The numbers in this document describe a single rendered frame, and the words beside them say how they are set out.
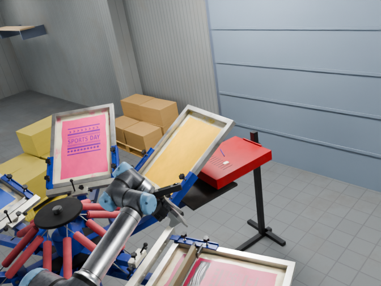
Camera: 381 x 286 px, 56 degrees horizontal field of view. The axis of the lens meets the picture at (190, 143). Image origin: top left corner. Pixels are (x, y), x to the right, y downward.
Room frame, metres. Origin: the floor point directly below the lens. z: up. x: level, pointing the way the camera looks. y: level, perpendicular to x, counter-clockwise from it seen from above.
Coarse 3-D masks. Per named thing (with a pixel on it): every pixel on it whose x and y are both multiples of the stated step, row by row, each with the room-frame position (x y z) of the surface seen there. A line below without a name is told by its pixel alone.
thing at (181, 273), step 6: (192, 246) 1.72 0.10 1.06; (192, 252) 1.67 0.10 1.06; (186, 258) 1.63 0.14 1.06; (192, 258) 1.66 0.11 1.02; (180, 264) 1.59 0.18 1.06; (186, 264) 1.59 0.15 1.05; (180, 270) 1.54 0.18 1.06; (186, 270) 1.58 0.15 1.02; (174, 276) 1.50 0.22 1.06; (180, 276) 1.52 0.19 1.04; (174, 282) 1.46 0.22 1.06; (180, 282) 1.51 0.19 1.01
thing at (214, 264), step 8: (184, 256) 1.75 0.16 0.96; (176, 264) 1.70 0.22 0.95; (216, 264) 1.64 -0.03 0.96; (224, 264) 1.63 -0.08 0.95; (232, 264) 1.62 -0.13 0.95; (192, 272) 1.61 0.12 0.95; (208, 272) 1.59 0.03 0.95; (240, 272) 1.55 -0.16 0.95; (248, 272) 1.54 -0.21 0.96; (256, 272) 1.53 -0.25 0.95; (264, 272) 1.52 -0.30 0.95; (208, 280) 1.53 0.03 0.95; (264, 280) 1.46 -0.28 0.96; (272, 280) 1.45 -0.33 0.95
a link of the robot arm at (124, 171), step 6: (120, 168) 1.22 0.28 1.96; (126, 168) 1.22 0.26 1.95; (132, 168) 1.24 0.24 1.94; (114, 174) 1.21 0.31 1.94; (120, 174) 1.21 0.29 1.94; (126, 174) 1.21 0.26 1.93; (132, 174) 1.21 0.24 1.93; (138, 174) 1.23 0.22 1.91; (126, 180) 1.18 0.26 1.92; (132, 180) 1.20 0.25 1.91; (138, 180) 1.20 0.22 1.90; (132, 186) 1.19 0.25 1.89; (138, 186) 1.19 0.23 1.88
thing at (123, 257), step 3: (120, 255) 1.77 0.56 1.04; (123, 255) 1.76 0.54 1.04; (126, 255) 1.76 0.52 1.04; (129, 255) 1.76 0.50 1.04; (117, 258) 1.75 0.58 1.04; (120, 258) 1.74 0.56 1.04; (123, 258) 1.74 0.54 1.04; (126, 258) 1.73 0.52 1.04; (129, 258) 1.73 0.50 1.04; (144, 258) 1.71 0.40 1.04; (117, 261) 1.74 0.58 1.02; (120, 261) 1.73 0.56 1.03; (123, 261) 1.72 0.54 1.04; (126, 261) 1.71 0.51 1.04; (120, 264) 1.73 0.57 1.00; (123, 264) 1.72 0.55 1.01; (126, 264) 1.71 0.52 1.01; (132, 267) 1.69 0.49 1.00
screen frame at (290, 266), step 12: (168, 252) 1.78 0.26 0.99; (204, 252) 1.76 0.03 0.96; (216, 252) 1.72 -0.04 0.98; (228, 252) 1.69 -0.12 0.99; (240, 252) 1.67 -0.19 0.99; (264, 264) 1.58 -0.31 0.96; (276, 264) 1.54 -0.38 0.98; (288, 264) 1.51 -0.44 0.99; (156, 276) 1.59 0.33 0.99; (288, 276) 1.43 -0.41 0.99
